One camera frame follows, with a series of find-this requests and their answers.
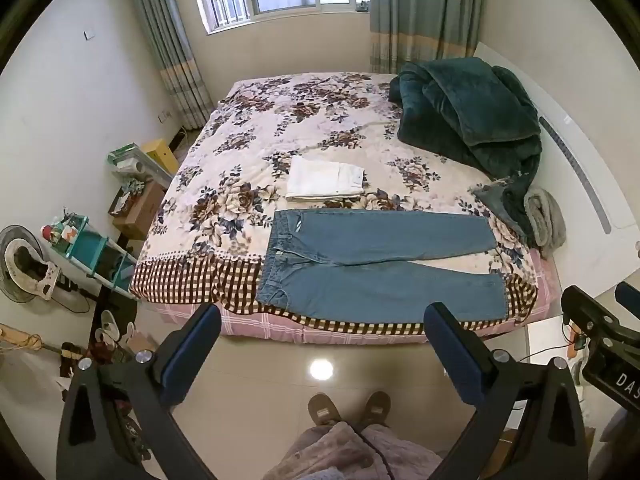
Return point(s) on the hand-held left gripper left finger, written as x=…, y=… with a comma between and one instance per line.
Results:
x=192, y=355

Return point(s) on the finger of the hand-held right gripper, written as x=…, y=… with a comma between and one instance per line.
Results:
x=590, y=312
x=629, y=294

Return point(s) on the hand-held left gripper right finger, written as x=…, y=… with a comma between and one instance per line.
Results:
x=457, y=355

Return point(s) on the blue denim pants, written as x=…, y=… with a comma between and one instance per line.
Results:
x=375, y=290

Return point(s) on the white folded pants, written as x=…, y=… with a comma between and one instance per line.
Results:
x=320, y=177

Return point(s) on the white bed headboard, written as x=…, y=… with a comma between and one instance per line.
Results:
x=620, y=260

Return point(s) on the white bedside table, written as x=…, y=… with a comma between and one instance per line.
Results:
x=547, y=340

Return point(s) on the pink checked bed sheet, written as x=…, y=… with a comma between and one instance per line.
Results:
x=270, y=327

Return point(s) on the white slippers pair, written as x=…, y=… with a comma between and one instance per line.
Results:
x=107, y=327

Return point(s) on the person's right brown slipper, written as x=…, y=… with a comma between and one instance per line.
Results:
x=376, y=407

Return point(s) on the person's brown slipper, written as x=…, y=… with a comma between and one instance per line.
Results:
x=324, y=410
x=376, y=407

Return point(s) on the grey fleece cloth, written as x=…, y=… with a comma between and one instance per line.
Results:
x=547, y=217

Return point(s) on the person's left brown slipper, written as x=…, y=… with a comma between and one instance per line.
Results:
x=324, y=410

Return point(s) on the teal storage cart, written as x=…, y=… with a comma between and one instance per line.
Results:
x=90, y=252

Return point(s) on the brown cardboard box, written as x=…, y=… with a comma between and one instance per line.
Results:
x=142, y=207

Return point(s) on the standing fan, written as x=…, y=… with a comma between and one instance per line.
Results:
x=22, y=270

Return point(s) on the yellow box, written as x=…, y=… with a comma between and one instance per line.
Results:
x=161, y=156

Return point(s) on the green and white box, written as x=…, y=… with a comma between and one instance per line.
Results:
x=132, y=160

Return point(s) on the floral checked bed blanket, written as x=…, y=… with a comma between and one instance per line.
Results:
x=250, y=125

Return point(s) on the dark green plush blanket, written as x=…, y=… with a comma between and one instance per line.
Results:
x=475, y=105

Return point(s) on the grey-green curtain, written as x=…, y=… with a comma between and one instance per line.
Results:
x=425, y=10
x=170, y=45

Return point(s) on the white wall outlet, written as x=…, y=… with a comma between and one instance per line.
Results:
x=164, y=115

